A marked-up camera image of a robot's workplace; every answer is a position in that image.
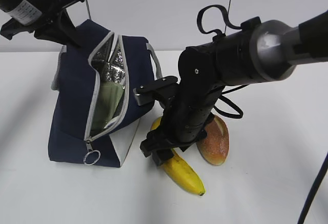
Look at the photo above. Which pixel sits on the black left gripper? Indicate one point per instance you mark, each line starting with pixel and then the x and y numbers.
pixel 46 19

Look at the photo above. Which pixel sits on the green lidded food container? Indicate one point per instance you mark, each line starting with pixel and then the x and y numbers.
pixel 109 96

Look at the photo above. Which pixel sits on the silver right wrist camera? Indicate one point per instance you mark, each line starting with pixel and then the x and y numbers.
pixel 160 90

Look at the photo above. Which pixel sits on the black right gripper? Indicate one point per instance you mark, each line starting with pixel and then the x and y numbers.
pixel 183 123

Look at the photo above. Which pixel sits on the navy blue lunch bag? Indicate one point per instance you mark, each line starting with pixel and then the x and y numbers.
pixel 102 57

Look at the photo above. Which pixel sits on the brown bread roll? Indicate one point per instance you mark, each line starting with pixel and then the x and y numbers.
pixel 215 147

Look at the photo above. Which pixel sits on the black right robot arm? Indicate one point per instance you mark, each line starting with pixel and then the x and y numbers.
pixel 258 52

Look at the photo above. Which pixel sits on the yellow banana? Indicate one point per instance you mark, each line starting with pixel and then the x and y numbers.
pixel 183 175

